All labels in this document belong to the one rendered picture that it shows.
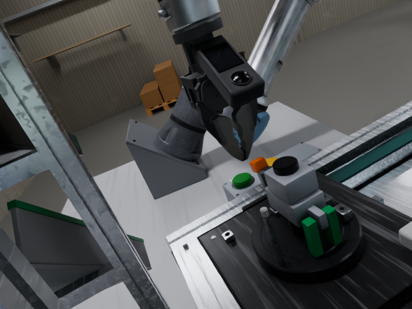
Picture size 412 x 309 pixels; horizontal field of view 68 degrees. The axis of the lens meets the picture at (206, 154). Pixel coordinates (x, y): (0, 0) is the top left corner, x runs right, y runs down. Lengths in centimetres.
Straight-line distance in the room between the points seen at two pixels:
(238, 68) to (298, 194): 17
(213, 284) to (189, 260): 7
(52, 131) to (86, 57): 668
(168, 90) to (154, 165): 466
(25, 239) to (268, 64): 68
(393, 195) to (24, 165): 52
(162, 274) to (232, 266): 24
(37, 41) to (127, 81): 183
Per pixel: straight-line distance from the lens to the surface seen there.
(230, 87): 36
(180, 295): 60
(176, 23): 42
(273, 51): 79
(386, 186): 61
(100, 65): 689
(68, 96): 709
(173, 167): 86
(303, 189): 37
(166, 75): 545
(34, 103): 24
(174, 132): 86
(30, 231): 23
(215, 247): 48
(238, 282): 42
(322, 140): 91
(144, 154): 84
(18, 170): 26
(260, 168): 44
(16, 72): 24
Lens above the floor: 128
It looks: 24 degrees down
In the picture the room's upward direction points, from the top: 21 degrees counter-clockwise
